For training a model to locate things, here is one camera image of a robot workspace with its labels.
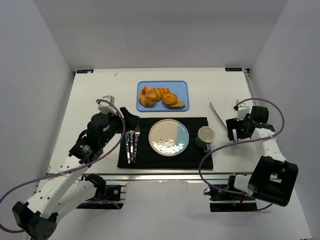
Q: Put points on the blue corner label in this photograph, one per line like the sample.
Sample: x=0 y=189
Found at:
x=84 y=71
x=233 y=69

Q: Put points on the right blue corner label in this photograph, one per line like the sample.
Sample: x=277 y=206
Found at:
x=233 y=69

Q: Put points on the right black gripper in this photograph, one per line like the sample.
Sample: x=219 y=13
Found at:
x=236 y=127

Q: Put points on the black placemat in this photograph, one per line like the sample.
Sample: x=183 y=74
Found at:
x=147 y=158

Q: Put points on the round knotted bread roll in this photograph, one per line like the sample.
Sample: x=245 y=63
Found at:
x=147 y=96

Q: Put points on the brown bread slice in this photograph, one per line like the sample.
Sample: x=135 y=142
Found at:
x=177 y=105

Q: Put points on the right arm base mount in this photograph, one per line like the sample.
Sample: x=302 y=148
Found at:
x=221 y=201

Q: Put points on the silver fork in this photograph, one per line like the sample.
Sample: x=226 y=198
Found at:
x=136 y=137

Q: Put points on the metal tongs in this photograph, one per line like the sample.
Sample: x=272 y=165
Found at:
x=218 y=118

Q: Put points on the left blue corner label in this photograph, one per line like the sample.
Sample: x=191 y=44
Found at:
x=84 y=71

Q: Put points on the blue plastic tray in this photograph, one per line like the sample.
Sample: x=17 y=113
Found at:
x=178 y=87

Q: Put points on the orange bagel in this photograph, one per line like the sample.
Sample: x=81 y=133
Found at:
x=169 y=98

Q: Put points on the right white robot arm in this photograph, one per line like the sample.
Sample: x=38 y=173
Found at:
x=273 y=178

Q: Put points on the silver knife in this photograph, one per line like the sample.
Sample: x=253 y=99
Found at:
x=127 y=141

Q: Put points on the silver spoon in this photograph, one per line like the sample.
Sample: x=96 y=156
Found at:
x=132 y=132

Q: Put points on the aluminium frame rail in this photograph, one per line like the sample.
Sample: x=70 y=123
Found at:
x=127 y=175

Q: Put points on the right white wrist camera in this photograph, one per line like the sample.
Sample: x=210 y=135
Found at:
x=241 y=109

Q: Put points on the dark green mug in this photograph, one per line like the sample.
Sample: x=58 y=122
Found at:
x=205 y=137

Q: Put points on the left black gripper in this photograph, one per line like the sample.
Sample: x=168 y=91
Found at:
x=122 y=120

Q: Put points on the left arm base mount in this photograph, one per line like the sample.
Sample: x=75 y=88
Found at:
x=112 y=198

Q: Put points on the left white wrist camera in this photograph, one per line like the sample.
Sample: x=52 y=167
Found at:
x=107 y=104

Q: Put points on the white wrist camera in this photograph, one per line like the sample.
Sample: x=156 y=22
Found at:
x=107 y=104
x=241 y=109

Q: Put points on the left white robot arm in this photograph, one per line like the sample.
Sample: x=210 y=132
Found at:
x=40 y=214

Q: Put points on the striped croissant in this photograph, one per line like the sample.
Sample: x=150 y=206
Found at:
x=160 y=91

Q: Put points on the white and blue plate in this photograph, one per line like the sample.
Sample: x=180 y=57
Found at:
x=168 y=137

